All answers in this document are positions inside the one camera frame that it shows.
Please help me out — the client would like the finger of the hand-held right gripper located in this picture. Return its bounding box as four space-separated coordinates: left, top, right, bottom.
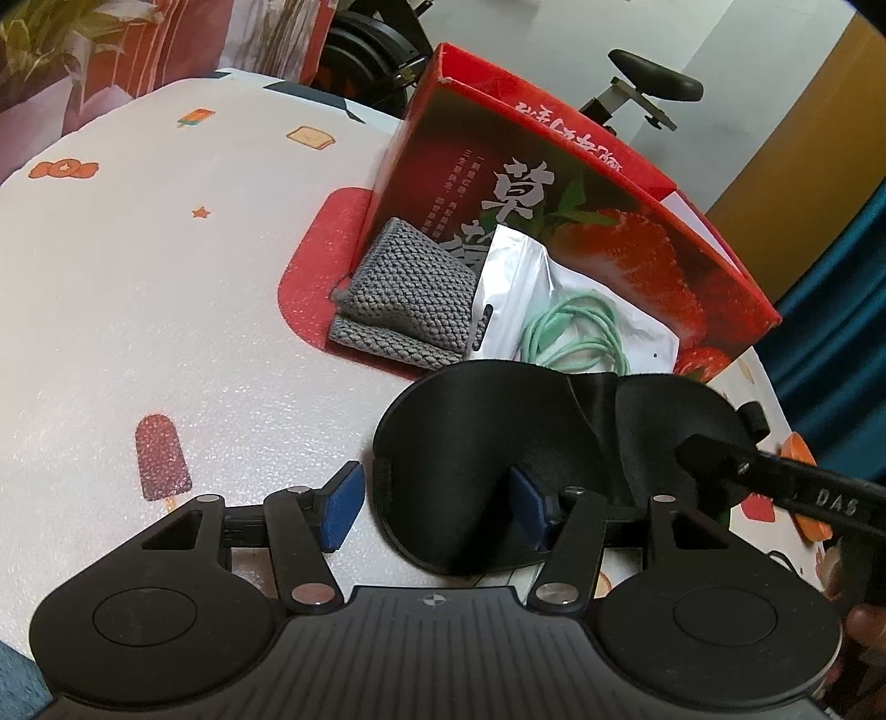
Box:
674 433 797 517

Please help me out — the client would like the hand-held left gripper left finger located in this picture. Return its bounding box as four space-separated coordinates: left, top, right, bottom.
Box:
138 460 365 616

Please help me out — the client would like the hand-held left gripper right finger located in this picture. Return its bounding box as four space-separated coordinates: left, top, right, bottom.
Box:
508 464 728 616

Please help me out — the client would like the black sleep mask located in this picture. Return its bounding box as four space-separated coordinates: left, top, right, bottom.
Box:
372 358 769 575

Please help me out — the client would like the mint green cable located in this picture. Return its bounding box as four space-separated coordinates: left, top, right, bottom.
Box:
519 291 631 371

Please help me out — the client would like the clear bag with green cable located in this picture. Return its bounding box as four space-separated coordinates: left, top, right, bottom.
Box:
471 223 683 378

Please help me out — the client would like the red cardboard box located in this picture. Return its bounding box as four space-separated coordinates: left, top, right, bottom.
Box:
370 43 783 385

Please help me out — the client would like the person's right hand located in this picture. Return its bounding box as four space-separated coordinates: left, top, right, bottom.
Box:
846 605 886 655

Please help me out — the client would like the teal curtain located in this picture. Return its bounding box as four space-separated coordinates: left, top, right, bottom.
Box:
771 208 886 444

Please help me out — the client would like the grey knitted cloth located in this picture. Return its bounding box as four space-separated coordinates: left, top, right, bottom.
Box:
328 217 486 368

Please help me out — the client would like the white printed tablecloth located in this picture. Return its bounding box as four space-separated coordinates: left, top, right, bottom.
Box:
0 65 852 666

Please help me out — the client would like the wooden door panel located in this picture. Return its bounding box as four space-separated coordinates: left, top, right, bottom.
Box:
706 90 886 229

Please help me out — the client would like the black exercise bike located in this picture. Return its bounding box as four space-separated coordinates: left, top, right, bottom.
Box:
308 0 703 132

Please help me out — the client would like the pink printed backdrop cloth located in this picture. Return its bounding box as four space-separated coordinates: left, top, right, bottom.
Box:
0 0 340 132

